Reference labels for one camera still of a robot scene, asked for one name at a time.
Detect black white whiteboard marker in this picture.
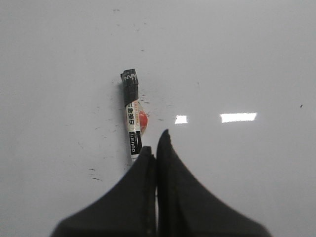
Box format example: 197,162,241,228
120,69,148,162

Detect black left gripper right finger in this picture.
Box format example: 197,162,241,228
157,130,271,237

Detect white whiteboard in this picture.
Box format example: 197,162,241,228
0,0,316,237

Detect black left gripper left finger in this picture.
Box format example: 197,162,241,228
51,146,157,237

